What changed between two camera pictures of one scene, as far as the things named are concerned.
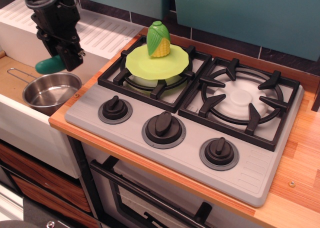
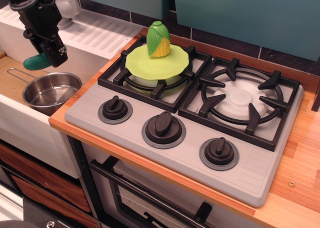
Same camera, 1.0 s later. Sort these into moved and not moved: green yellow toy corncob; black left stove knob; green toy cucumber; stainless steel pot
Moved: green toy cucumber
Not moved: black left stove knob; stainless steel pot; green yellow toy corncob
